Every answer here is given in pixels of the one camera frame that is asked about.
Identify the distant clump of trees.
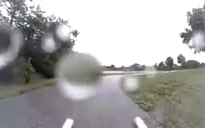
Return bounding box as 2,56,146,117
103,62,147,72

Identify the grey asphalt path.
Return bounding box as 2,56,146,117
0,70,164,128

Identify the robot's own part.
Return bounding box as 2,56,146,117
133,115,149,128
61,117,75,128

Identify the large dark tree group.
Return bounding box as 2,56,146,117
0,0,80,84

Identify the distant row of trees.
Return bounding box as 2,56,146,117
153,53,205,72

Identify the grass verge with slope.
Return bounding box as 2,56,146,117
123,65,205,128

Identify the flat grass verge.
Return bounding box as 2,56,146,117
0,77,58,104

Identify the tall leafy tree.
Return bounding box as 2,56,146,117
179,0,205,55

